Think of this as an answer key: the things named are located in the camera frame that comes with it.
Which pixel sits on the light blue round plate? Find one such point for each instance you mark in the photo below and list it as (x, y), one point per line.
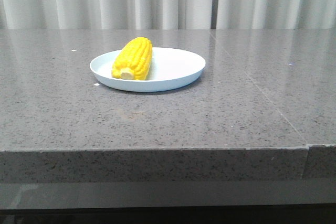
(170, 69)

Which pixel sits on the white pleated curtain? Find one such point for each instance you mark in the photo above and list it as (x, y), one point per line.
(167, 14)

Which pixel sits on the yellow corn cob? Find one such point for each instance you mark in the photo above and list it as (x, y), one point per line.
(134, 60)

